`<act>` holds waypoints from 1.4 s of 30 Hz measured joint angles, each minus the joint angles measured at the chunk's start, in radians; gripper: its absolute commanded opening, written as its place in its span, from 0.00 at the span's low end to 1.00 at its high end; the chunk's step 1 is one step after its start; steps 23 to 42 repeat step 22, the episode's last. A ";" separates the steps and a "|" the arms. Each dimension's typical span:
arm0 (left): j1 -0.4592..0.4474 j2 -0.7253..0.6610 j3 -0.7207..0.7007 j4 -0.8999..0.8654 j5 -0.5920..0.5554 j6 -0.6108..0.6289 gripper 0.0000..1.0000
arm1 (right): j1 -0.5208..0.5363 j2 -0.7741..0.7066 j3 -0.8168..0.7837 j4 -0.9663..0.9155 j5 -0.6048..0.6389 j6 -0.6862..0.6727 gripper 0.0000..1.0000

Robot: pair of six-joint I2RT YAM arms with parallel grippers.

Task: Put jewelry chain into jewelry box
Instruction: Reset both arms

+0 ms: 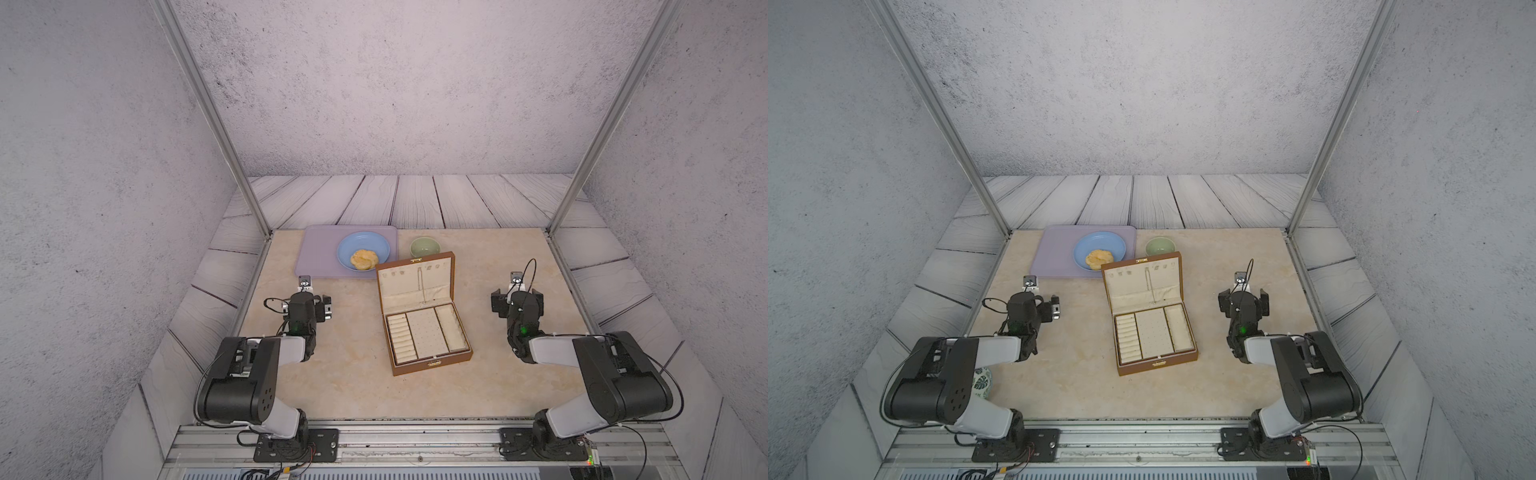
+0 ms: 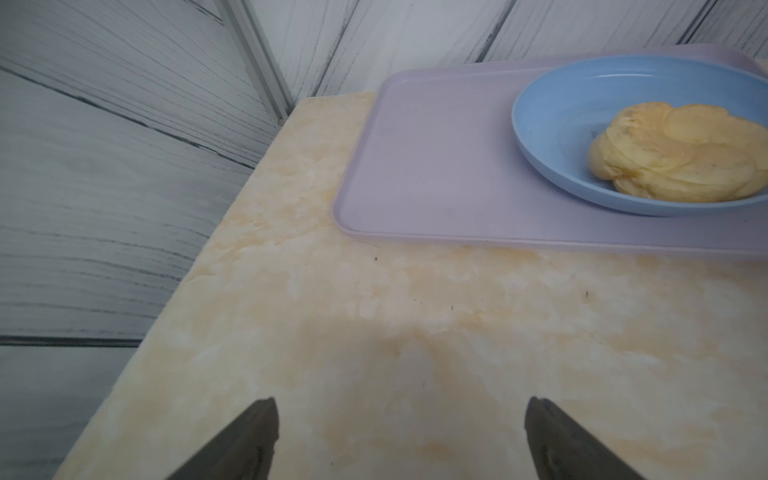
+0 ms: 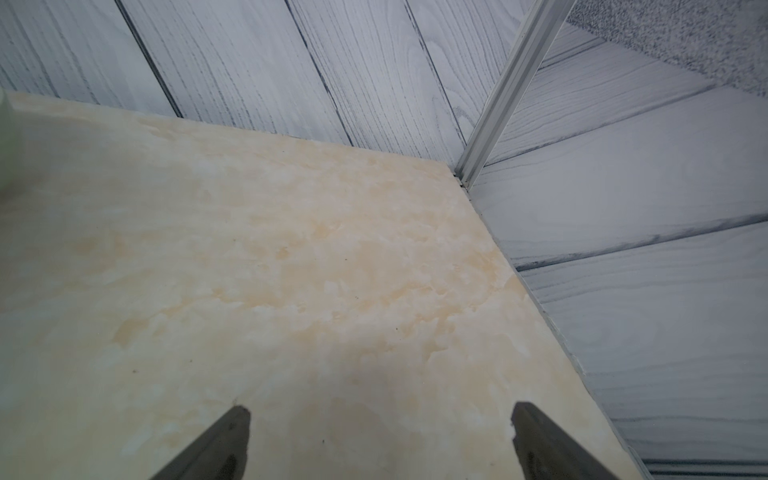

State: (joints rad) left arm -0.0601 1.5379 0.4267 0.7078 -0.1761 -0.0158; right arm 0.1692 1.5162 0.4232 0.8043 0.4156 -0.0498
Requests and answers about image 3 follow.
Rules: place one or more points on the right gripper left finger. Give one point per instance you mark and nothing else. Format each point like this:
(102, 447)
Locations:
(220, 452)

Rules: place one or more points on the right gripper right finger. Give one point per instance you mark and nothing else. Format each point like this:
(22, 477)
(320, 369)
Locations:
(546, 451)

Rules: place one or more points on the green bowl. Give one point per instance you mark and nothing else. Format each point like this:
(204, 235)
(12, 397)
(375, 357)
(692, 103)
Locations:
(10, 142)

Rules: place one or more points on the right metal frame post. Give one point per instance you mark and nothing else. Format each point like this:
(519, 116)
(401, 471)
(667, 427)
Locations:
(537, 34)

